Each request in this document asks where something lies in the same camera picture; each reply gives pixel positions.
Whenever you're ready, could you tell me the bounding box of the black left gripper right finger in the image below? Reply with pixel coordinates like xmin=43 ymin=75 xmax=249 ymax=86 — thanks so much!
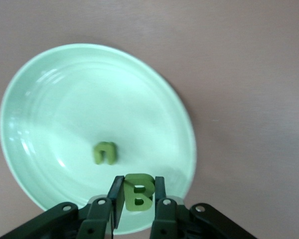
xmin=149 ymin=176 xmax=259 ymax=239

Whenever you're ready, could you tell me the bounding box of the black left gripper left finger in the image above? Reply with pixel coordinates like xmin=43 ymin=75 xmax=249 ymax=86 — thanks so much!
xmin=0 ymin=175 xmax=125 ymax=239

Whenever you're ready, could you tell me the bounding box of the green foam letter B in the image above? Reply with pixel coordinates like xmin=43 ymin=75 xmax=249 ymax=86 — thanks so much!
xmin=124 ymin=173 xmax=155 ymax=212

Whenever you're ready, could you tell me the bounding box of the small green foam letter U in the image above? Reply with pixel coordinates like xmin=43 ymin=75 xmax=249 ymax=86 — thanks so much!
xmin=93 ymin=141 xmax=118 ymax=166

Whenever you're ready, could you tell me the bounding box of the light green plate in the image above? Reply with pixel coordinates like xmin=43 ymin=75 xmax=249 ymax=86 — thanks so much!
xmin=0 ymin=43 xmax=197 ymax=236

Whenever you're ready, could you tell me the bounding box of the brown table mat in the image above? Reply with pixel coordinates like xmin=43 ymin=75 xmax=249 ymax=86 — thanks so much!
xmin=0 ymin=0 xmax=299 ymax=239

